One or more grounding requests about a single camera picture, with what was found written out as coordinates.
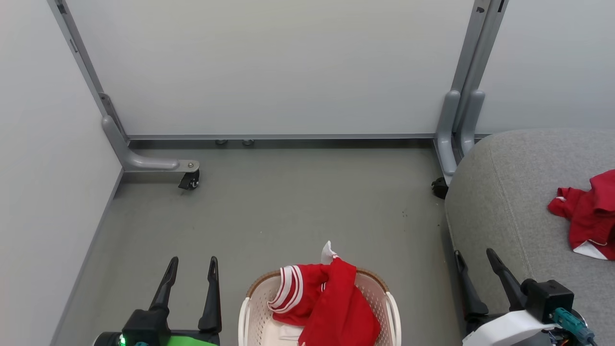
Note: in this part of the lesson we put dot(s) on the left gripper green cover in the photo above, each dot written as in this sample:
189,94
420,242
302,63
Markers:
192,340

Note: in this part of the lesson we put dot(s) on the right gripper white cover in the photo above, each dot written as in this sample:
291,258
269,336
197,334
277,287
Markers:
504,331

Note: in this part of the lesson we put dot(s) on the red garment with white hem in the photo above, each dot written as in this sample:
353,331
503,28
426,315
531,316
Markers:
591,216

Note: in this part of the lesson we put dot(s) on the red garment with striped cuffs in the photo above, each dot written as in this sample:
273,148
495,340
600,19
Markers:
341,307

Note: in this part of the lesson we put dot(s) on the grey fabric sofa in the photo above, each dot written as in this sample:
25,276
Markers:
509,192

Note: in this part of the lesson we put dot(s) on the cream perforated laundry basket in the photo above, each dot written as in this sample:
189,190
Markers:
259,307

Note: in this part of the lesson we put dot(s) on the black caster under long leg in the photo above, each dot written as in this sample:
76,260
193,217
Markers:
189,181

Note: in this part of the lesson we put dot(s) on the long grey partition leg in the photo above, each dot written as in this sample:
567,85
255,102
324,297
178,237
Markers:
144,163

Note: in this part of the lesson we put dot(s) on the short grey partition leg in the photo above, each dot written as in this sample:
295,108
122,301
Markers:
447,139
472,125

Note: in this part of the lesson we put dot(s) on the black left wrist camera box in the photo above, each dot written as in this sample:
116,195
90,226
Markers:
144,327

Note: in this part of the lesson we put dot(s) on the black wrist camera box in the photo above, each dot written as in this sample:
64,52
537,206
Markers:
547,298
144,327

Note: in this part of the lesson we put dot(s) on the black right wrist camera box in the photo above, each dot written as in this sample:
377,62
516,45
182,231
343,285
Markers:
547,298

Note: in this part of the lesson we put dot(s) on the grey partition bottom rail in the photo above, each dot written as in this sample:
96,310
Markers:
288,137

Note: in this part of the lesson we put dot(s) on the grey double partition post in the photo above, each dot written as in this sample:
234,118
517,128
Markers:
478,43

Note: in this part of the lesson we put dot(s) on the grey single partition post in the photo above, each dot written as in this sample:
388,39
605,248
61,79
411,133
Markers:
81,53

